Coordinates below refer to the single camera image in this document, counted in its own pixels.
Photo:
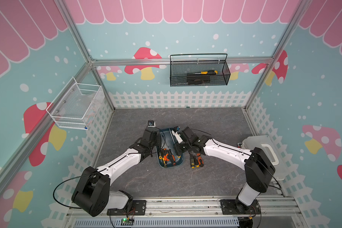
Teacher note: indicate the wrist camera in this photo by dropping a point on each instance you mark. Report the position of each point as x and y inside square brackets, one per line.
[177, 136]
[151, 123]

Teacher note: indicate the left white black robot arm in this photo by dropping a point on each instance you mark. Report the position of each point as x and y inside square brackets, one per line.
[92, 193]

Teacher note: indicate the white plastic toolbox with handle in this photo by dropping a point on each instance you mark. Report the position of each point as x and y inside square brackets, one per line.
[265, 143]

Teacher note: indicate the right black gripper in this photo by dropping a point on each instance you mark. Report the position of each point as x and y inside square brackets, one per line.
[178, 151]

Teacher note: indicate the black tool in basket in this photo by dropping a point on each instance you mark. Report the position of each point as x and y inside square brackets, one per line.
[197, 79]

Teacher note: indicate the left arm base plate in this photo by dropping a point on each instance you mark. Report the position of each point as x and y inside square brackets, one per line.
[136, 207]

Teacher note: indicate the black wire mesh basket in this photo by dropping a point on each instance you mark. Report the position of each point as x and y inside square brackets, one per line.
[181, 64]

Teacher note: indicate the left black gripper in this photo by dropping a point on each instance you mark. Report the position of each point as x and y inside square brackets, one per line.
[158, 139]

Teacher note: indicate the black red screwdriver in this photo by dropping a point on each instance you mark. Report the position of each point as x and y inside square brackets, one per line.
[201, 162]

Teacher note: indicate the yellow black screwdriver in basket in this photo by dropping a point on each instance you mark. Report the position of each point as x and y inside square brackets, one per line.
[210, 72]

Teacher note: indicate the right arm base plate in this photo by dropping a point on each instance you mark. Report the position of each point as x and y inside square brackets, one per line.
[231, 207]

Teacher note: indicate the teal plastic storage box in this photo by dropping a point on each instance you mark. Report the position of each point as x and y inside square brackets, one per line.
[168, 141]

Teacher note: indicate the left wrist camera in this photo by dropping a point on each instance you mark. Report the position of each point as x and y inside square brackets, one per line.
[151, 123]

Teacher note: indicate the green lit circuit board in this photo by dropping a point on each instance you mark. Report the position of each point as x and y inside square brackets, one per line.
[127, 221]

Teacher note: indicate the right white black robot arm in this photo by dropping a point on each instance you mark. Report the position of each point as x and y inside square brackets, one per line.
[258, 168]

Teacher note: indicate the white wire mesh basket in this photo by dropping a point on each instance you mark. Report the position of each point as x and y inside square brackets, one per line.
[77, 105]

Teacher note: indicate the grey slotted cable duct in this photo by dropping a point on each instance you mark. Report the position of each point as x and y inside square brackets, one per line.
[170, 222]

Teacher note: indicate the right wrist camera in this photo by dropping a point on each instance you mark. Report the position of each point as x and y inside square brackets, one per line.
[177, 136]

